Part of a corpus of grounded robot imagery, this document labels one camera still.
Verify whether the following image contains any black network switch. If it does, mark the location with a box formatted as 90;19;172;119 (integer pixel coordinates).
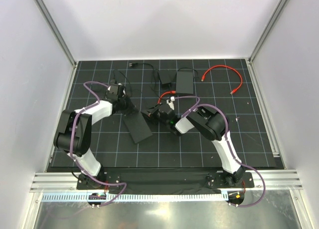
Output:
124;112;153;144
175;71;194;95

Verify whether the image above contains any small black plug adapter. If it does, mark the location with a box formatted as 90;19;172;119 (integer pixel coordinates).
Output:
109;77;118;85

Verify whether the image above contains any short orange ethernet cable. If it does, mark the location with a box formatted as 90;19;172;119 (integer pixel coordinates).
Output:
200;65;244;95

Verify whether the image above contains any right aluminium corner post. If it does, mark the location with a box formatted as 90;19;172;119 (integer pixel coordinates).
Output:
248;0;290;64

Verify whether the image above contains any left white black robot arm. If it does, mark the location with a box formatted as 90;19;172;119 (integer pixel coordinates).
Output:
53;81;138;189

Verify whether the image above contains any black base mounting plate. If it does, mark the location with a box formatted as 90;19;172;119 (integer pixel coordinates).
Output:
76;167;255;195

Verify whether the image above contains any aluminium corner post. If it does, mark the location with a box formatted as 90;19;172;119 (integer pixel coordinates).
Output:
34;0;77;68
248;0;290;64

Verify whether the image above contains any thin black adapter cable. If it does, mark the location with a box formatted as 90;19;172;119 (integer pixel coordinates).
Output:
91;69;143;100

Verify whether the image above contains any black power cord with plug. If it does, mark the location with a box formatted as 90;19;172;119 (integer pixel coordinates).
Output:
129;61;162;100

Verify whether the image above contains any left aluminium corner post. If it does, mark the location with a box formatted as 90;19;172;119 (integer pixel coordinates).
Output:
34;0;77;68

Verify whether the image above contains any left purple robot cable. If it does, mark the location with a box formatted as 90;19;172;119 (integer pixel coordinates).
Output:
69;81;127;207

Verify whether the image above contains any black power adapter brick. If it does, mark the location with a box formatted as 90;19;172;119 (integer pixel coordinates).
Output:
158;70;173;85

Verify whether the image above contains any black grid mat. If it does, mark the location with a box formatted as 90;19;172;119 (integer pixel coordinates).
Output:
66;59;284;169

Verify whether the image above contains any white slotted cable duct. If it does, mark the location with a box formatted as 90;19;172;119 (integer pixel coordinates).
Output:
41;192;228;203

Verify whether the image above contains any aluminium front frame rail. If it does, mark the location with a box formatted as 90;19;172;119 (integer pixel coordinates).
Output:
31;170;302;191

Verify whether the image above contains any long orange ethernet cable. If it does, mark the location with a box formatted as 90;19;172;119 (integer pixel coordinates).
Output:
158;90;176;105

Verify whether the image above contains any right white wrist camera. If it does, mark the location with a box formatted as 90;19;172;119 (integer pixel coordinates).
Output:
166;96;175;111

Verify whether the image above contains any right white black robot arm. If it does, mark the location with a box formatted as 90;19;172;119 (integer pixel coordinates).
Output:
142;103;245;187

